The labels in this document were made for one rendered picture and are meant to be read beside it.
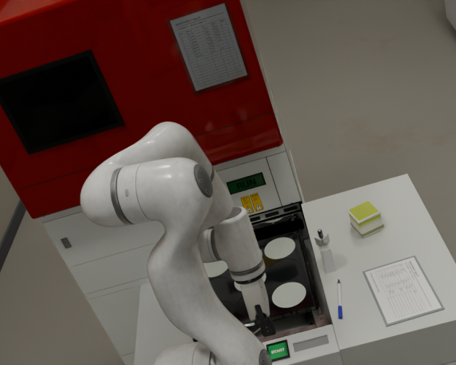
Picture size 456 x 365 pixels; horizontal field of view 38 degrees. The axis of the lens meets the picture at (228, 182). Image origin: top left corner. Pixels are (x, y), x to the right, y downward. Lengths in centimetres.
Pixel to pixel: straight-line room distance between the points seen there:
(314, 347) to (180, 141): 72
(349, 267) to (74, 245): 91
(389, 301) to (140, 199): 87
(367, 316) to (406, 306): 10
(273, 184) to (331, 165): 196
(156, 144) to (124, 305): 129
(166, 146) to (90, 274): 118
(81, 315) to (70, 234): 154
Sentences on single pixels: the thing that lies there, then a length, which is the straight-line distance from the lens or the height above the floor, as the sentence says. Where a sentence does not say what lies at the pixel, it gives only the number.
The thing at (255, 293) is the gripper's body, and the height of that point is 120.
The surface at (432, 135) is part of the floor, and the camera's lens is 410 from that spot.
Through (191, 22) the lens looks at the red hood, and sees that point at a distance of 178.
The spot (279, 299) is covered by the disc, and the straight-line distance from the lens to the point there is 194.
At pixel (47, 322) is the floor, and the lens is 380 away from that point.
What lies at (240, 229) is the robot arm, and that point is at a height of 135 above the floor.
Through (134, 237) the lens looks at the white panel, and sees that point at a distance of 219.
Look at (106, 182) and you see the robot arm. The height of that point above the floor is 170.
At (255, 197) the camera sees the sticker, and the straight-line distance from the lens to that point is 211.
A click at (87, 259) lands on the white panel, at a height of 99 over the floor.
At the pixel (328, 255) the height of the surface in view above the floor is 103.
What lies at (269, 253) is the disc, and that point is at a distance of 210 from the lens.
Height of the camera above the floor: 222
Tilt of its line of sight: 32 degrees down
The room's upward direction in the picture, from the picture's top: 21 degrees counter-clockwise
